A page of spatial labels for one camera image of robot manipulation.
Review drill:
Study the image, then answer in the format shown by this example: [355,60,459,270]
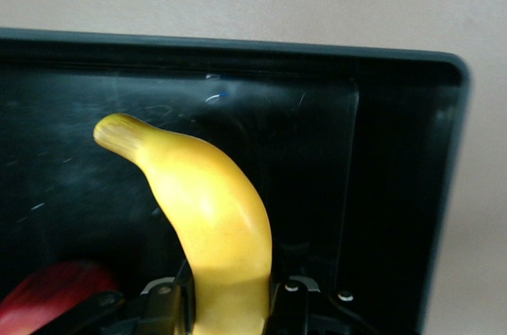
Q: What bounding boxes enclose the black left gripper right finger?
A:
[264,275,383,335]

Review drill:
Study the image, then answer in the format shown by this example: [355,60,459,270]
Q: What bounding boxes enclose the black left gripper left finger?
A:
[77,258,198,335]

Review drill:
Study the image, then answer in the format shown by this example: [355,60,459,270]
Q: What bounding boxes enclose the yellow banana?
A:
[93,112,274,335]

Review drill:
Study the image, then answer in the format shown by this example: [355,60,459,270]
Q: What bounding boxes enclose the red apple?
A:
[0,259,122,335]

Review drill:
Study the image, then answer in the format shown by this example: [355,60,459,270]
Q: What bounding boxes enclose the black plastic box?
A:
[0,27,472,335]

